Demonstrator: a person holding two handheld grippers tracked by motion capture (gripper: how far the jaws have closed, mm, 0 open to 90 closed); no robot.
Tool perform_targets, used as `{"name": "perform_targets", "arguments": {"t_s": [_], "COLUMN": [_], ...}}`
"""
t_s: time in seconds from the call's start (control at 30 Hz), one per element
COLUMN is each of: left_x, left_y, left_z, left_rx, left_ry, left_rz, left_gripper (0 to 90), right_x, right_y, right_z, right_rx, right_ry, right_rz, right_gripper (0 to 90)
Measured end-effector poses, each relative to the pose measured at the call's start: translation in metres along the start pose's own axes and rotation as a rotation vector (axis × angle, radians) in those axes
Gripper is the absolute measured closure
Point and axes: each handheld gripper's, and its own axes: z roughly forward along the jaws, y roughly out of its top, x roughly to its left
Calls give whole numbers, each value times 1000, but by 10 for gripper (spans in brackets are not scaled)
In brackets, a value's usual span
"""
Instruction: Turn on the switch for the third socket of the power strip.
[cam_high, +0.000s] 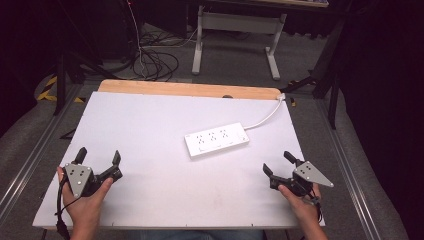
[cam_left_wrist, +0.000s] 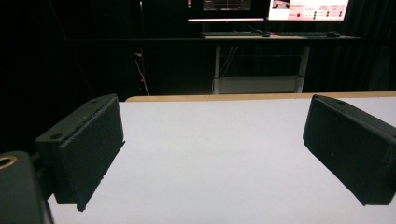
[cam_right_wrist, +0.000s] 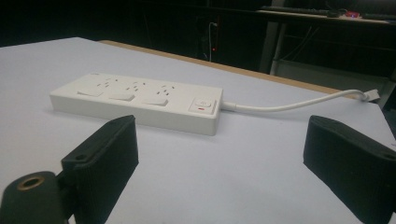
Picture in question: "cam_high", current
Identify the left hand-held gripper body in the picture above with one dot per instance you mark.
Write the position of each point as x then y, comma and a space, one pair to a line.
80, 178

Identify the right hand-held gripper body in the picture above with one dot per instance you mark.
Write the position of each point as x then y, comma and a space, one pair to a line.
308, 175

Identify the white power strip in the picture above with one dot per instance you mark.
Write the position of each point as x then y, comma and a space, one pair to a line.
216, 140

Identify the person's left hand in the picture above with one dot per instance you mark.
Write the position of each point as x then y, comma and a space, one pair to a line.
83, 208

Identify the person's right hand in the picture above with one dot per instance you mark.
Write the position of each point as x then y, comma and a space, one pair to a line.
305, 208

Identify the yellow black floor tape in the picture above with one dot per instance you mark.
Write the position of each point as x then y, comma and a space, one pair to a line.
50, 88

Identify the black metal stand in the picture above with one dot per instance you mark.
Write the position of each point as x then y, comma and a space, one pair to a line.
333, 83
60, 80

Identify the metal floor rail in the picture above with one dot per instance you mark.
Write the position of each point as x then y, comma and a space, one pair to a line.
350, 173
30, 156

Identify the white metal desk frame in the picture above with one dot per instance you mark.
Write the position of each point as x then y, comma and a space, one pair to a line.
238, 21

